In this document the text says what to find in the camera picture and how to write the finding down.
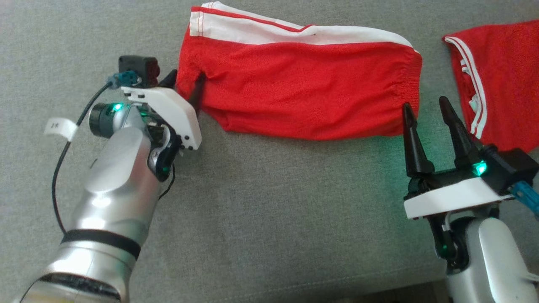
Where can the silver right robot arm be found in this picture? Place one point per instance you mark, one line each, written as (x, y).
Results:
(492, 261)

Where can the large grey sofa chaise cushion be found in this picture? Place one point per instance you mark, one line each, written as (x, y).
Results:
(273, 210)

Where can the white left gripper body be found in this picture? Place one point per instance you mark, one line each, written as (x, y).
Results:
(177, 118)

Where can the blue right camera connector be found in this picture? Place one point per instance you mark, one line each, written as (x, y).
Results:
(526, 198)

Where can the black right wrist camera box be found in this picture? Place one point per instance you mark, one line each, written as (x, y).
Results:
(511, 166)

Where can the blue camera connector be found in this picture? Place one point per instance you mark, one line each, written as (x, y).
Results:
(126, 78)
(526, 198)

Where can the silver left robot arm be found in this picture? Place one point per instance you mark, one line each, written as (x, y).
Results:
(113, 189)

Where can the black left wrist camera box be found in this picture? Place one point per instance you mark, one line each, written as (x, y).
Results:
(139, 67)

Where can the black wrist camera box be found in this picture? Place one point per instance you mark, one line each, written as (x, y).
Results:
(139, 67)
(511, 166)

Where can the red shorts with white stripe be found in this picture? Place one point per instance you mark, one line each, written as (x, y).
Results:
(303, 88)

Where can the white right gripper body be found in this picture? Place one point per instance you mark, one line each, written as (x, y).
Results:
(450, 195)

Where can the red Bulls 23 jersey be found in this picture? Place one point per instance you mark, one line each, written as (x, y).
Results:
(505, 84)

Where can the blue left camera connector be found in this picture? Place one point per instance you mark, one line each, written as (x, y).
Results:
(126, 78)

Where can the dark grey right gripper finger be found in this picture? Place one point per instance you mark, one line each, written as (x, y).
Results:
(417, 151)
(461, 143)

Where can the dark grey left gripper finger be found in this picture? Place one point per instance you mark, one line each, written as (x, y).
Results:
(170, 81)
(197, 94)

